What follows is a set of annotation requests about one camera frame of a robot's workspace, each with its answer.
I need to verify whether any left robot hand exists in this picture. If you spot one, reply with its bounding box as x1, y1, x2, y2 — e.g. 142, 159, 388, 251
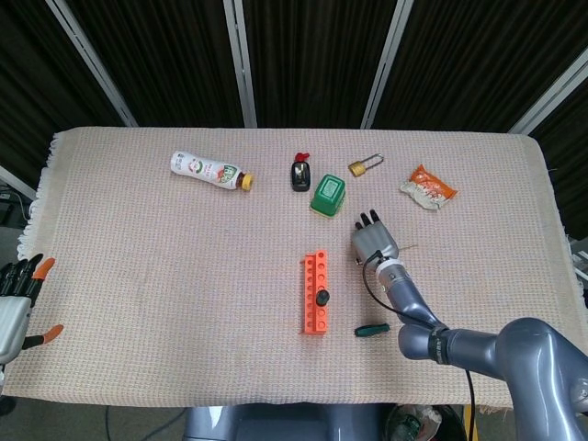
0, 254, 64, 367

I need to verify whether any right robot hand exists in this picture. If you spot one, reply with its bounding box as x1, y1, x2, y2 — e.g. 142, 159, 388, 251
351, 209, 399, 266

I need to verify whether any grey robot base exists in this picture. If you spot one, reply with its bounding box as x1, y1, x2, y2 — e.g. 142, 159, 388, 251
183, 402, 396, 441

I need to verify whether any teal black screwdriver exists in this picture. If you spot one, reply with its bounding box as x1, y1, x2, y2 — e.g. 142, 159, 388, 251
353, 322, 400, 339

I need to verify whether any orange screwdriver rack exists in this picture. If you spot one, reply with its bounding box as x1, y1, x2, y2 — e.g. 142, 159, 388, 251
300, 249, 331, 335

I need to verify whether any brass padlock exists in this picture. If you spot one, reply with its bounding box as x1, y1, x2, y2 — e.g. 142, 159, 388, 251
347, 153, 385, 178

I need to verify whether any orange snack packet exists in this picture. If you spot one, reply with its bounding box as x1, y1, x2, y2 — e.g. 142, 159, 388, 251
398, 164, 459, 212

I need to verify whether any small black bottle red cap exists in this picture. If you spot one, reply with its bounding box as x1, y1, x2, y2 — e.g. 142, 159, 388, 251
288, 151, 313, 193

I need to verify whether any beige woven tablecloth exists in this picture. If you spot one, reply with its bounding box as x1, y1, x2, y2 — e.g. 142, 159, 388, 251
0, 126, 587, 417

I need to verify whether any white drink bottle yellow cap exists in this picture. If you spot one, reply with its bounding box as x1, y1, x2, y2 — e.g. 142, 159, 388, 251
169, 150, 255, 193

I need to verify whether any black trash bin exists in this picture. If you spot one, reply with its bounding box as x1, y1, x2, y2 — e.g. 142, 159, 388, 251
384, 403, 465, 441

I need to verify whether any yellow bar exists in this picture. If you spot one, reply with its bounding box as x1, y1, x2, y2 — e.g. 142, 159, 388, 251
462, 404, 479, 441

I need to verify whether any grey partition post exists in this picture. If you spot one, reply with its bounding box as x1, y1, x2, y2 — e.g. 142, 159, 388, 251
0, 164, 38, 203
223, 0, 258, 129
360, 0, 414, 130
45, 0, 139, 129
507, 59, 588, 135

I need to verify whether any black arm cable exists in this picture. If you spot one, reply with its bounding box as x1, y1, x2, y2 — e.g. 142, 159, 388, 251
361, 250, 477, 441

